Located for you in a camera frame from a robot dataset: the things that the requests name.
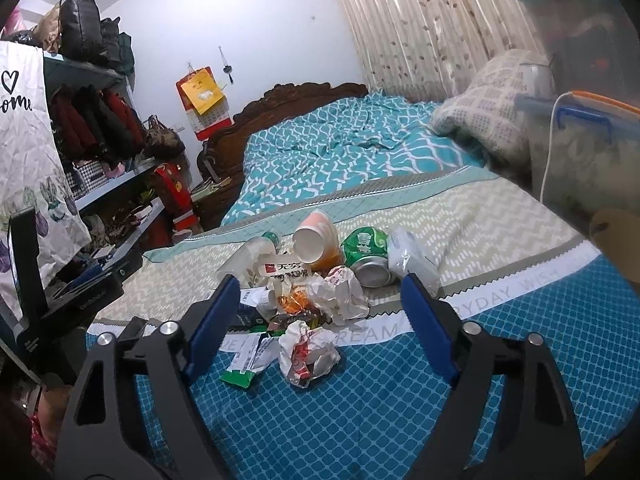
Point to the clear storage bin blue handle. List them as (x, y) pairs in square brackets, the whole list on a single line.
[(584, 154)]

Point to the pink paper cup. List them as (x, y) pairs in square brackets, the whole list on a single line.
[(316, 243)]

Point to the patterned blue bed cover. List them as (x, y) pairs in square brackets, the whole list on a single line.
[(325, 378)]

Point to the beige round trash bin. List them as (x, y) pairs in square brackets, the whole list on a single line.
[(616, 233)]

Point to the red gift box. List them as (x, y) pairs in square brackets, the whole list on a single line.
[(175, 195)]

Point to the clear plastic tissue pack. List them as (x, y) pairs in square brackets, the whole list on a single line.
[(407, 255)]

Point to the crumpled white wrapper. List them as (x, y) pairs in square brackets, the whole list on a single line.
[(306, 354), (339, 296)]

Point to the metal storage shelf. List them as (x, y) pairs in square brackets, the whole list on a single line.
[(102, 144)]

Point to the hanging keys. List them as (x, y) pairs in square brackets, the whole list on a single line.
[(227, 67)]

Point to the green crushed can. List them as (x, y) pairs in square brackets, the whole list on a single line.
[(366, 254)]

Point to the floral beige curtain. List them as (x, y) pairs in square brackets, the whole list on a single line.
[(429, 50)]

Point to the yellow red wall calendar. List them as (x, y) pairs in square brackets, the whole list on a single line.
[(204, 102)]

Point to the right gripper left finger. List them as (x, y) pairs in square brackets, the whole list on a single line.
[(132, 414)]

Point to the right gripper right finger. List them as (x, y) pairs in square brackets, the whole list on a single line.
[(507, 415)]

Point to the crumpled white wrapper far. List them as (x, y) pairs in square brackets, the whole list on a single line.
[(339, 296)]

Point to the clear plastic bottle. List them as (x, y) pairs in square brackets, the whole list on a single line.
[(242, 263)]

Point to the black bag on shelf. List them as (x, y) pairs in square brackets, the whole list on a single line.
[(81, 36)]

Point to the clear storage bin teal lid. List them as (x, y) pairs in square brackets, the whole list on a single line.
[(591, 45)]

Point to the crumpled white wrapper near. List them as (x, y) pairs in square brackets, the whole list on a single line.
[(306, 354)]

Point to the checkered grey pillow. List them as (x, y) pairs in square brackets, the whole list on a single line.
[(486, 110)]

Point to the brown handbag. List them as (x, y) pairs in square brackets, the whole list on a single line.
[(162, 143)]

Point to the orange snack wrapper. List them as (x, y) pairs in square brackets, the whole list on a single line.
[(296, 301)]

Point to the carved wooden headboard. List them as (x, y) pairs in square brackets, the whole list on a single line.
[(222, 154)]

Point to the white metal mug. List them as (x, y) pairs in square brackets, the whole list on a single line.
[(538, 81)]

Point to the white floral hanging cloth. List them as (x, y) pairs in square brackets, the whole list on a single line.
[(32, 175)]

